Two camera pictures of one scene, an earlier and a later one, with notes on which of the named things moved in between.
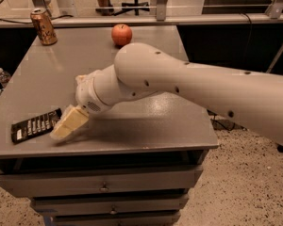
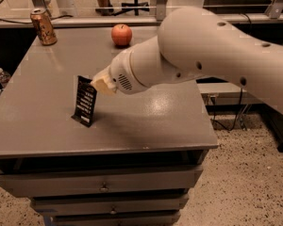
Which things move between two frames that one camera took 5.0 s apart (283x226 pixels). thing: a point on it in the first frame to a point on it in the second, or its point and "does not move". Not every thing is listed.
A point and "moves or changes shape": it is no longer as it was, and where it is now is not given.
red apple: (122, 35) does not move
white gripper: (86, 96) to (121, 73)
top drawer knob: (104, 187) does not move
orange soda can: (44, 26) does not move
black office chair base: (133, 4) does not move
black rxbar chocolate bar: (35, 126) moves or changes shape
